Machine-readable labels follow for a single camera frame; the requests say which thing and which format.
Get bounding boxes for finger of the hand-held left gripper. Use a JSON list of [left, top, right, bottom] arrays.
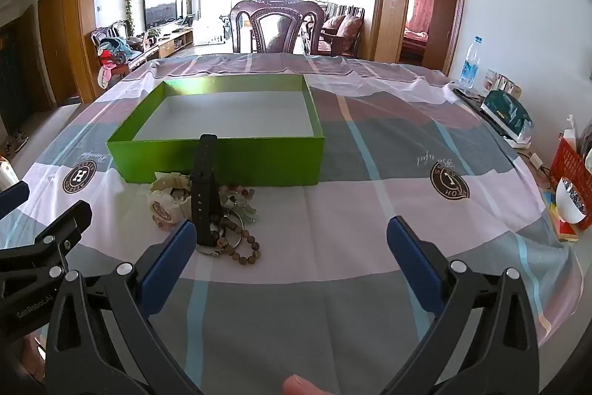
[[0, 181, 31, 221], [0, 200, 93, 281]]

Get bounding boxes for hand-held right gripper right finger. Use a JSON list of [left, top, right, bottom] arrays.
[[386, 215, 542, 395]]

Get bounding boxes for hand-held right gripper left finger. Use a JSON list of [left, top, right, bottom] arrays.
[[44, 219, 199, 395]]

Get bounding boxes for cream wrist watch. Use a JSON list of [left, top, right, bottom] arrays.
[[147, 172, 195, 230]]

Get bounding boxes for metal key ring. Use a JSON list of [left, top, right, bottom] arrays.
[[199, 210, 242, 258]]

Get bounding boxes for black wrist watch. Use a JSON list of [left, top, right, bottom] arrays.
[[191, 134, 222, 247]]

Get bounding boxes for brown wooden bead bracelet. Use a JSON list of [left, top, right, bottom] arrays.
[[210, 214, 262, 267]]

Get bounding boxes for red and white bead bracelet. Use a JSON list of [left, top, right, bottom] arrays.
[[218, 184, 256, 208]]

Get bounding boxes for green cardboard box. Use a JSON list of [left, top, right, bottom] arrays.
[[106, 74, 325, 187]]

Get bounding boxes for person's right hand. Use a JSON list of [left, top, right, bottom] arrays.
[[282, 374, 336, 395]]

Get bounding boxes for white and red bag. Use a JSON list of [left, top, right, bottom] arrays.
[[0, 160, 21, 192]]

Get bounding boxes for pair of shoes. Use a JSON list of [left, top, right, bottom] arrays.
[[2, 131, 29, 156]]

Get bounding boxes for dark entrance door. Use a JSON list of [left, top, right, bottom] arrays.
[[0, 25, 37, 128]]

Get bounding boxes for white bowl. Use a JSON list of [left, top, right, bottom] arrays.
[[555, 177, 589, 224]]

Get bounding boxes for pile of colourful clothes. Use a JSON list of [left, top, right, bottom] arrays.
[[95, 36, 136, 88]]

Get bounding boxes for red plastic basket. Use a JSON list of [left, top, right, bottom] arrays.
[[549, 133, 592, 231]]

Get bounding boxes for wooden armchair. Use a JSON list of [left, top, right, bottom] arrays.
[[90, 20, 149, 81]]

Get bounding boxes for small upright packets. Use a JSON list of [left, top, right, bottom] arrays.
[[483, 70, 522, 100]]

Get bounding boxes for clear plastic water bottle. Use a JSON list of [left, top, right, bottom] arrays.
[[458, 36, 482, 91]]

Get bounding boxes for wooden television cabinet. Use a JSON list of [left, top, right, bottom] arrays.
[[134, 27, 194, 59]]

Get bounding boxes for flat screen television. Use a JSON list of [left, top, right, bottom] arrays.
[[142, 0, 179, 29]]

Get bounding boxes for wooden sofa with cushions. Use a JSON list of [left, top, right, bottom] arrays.
[[307, 1, 366, 57]]

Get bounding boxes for dark wooden dining chair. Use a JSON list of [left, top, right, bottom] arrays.
[[230, 0, 327, 56]]

